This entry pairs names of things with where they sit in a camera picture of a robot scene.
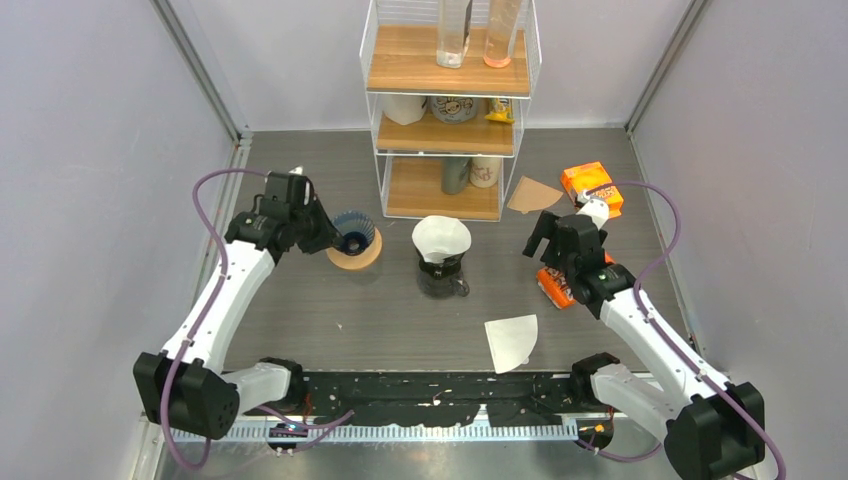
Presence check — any clear pink bottom bottle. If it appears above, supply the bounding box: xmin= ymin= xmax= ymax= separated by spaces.
xmin=483 ymin=0 xmax=523 ymax=68

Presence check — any yellow snack packet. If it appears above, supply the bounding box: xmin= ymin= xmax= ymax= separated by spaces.
xmin=484 ymin=97 xmax=515 ymax=125

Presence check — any grey glass coffee server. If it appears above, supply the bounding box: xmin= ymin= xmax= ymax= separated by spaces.
xmin=416 ymin=271 xmax=470 ymax=299

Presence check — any white wire wooden shelf rack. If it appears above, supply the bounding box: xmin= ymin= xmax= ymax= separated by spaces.
xmin=359 ymin=1 xmax=542 ymax=222

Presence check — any white jug on shelf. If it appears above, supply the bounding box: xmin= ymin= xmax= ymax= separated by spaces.
xmin=381 ymin=94 xmax=428 ymax=126

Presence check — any dark green coffee dripper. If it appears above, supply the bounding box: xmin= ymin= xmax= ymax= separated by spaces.
xmin=418 ymin=254 xmax=463 ymax=279

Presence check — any orange snack packet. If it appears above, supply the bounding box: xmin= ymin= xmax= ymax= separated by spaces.
xmin=536 ymin=261 xmax=578 ymax=310

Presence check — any white paper coffee filter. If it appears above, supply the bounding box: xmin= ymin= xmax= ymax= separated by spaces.
xmin=411 ymin=215 xmax=472 ymax=264

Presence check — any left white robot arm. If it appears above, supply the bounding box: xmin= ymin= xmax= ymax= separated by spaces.
xmin=133 ymin=168 xmax=341 ymax=440

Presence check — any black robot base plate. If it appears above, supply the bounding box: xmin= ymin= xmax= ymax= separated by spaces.
xmin=268 ymin=371 xmax=616 ymax=448

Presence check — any brown tape roll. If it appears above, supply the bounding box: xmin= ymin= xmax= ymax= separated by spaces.
xmin=326 ymin=229 xmax=383 ymax=271

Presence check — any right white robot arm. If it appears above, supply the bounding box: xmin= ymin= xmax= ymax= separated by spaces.
xmin=523 ymin=210 xmax=766 ymax=479

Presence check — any cartoon printed round tin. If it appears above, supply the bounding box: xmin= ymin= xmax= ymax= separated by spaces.
xmin=429 ymin=96 xmax=479 ymax=124

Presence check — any clear glass bottle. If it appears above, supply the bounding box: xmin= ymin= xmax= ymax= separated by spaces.
xmin=436 ymin=0 xmax=473 ymax=69

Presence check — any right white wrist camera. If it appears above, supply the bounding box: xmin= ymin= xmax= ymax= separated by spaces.
xmin=576 ymin=191 xmax=610 ymax=230

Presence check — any brown paper coffee filter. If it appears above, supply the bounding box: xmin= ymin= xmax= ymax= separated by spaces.
xmin=507 ymin=176 xmax=564 ymax=214

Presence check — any blue plastic funnel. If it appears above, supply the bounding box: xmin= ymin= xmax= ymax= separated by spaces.
xmin=332 ymin=210 xmax=376 ymax=256

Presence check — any orange yellow box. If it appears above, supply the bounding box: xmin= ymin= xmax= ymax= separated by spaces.
xmin=560 ymin=162 xmax=624 ymax=218

